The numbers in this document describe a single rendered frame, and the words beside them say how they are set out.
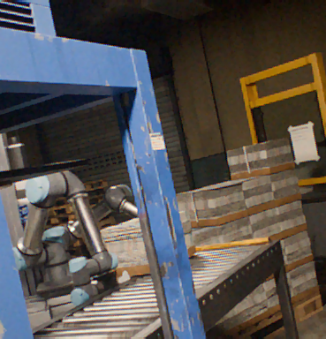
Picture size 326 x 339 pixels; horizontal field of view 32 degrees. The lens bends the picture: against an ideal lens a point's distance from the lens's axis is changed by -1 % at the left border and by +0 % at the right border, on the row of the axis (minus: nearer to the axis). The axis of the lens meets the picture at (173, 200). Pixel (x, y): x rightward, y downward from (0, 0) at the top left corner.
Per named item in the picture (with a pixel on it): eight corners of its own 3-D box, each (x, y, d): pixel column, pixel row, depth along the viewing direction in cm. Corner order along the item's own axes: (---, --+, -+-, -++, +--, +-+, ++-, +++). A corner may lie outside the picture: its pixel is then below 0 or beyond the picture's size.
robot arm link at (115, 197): (103, 184, 309) (182, 229, 301) (110, 183, 320) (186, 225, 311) (94, 202, 311) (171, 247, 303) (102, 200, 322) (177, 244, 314)
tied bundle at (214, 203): (178, 229, 387) (171, 196, 386) (209, 220, 406) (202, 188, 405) (218, 226, 358) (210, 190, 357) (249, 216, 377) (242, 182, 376)
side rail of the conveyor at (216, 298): (275, 264, 280) (269, 240, 279) (285, 263, 277) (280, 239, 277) (137, 379, 162) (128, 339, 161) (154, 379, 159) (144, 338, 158)
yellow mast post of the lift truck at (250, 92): (281, 285, 478) (238, 79, 468) (287, 282, 484) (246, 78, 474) (290, 285, 471) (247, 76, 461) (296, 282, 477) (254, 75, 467)
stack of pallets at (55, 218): (81, 252, 1115) (66, 187, 1108) (123, 245, 1077) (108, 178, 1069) (41, 268, 993) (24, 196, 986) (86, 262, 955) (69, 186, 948)
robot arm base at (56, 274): (43, 288, 269) (39, 267, 268) (45, 282, 284) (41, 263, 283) (75, 280, 271) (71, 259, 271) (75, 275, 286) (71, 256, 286)
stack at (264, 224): (140, 380, 355) (110, 250, 350) (259, 319, 430) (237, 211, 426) (180, 389, 325) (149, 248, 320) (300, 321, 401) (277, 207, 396)
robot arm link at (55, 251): (72, 258, 276) (66, 231, 276) (48, 266, 267) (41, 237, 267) (59, 259, 285) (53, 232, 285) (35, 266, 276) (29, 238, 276)
